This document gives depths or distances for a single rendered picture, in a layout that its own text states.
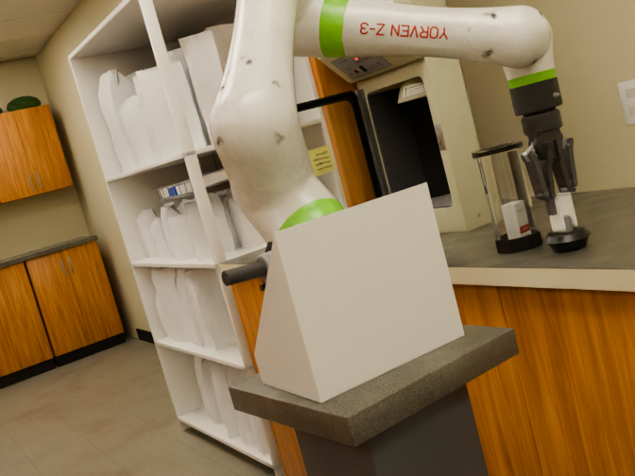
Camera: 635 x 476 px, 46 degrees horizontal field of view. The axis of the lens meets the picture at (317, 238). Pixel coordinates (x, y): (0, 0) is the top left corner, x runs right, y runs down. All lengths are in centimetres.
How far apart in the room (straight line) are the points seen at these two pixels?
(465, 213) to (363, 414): 115
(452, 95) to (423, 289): 102
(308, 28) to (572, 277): 66
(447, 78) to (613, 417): 97
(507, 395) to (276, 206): 80
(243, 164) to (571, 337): 76
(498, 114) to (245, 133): 152
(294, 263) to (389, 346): 19
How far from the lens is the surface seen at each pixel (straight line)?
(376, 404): 99
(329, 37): 144
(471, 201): 207
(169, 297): 371
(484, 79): 250
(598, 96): 223
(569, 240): 155
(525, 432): 175
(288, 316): 102
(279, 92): 109
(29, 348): 667
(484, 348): 111
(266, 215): 116
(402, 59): 204
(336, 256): 103
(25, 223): 719
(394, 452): 110
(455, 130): 205
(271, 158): 108
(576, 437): 165
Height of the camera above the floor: 128
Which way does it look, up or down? 7 degrees down
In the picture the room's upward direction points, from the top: 15 degrees counter-clockwise
